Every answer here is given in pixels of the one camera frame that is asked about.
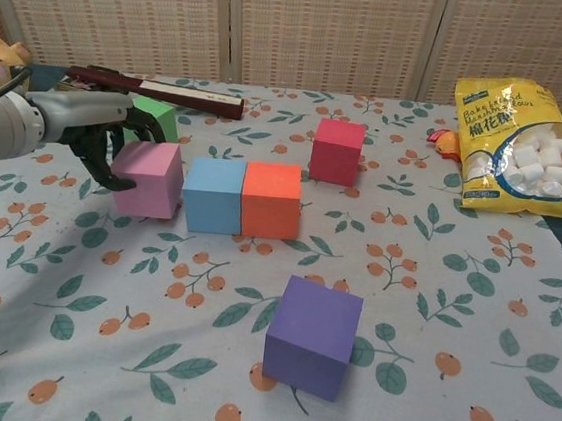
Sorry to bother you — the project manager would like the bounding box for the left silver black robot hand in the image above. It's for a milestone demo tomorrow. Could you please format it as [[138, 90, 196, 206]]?
[[17, 81, 173, 197]]

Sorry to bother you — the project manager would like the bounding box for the green foam cube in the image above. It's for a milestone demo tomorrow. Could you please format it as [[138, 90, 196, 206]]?
[[127, 94, 183, 145]]

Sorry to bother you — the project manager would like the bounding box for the pink foam cube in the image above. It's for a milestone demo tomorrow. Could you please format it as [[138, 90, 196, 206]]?
[[105, 136, 189, 223]]

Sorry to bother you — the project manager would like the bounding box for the orange foam cube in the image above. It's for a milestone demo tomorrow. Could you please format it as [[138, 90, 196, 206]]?
[[236, 159, 307, 242]]

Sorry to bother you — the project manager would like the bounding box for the red foam cube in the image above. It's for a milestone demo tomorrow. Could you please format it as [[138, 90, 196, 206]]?
[[307, 116, 368, 188]]

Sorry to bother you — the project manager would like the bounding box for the long dark red box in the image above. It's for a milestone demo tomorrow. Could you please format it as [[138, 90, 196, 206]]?
[[64, 63, 248, 121]]

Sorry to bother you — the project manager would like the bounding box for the light blue foam cube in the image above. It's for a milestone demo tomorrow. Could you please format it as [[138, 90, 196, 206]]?
[[177, 154, 248, 238]]

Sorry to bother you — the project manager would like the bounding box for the floral printed tablecloth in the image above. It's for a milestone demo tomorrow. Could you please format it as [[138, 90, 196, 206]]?
[[0, 56, 562, 421]]

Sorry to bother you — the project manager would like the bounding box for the woven bamboo folding screen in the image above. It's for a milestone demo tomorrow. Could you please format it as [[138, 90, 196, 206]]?
[[0, 0, 562, 120]]

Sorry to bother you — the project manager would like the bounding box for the purple foam cube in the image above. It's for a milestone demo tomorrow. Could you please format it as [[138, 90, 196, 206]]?
[[259, 272, 367, 405]]

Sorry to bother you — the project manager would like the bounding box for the yellow marshmallow bag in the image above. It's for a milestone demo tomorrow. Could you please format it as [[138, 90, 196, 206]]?
[[441, 71, 562, 220]]

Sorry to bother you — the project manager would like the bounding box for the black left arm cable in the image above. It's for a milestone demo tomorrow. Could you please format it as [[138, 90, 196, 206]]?
[[0, 63, 34, 120]]

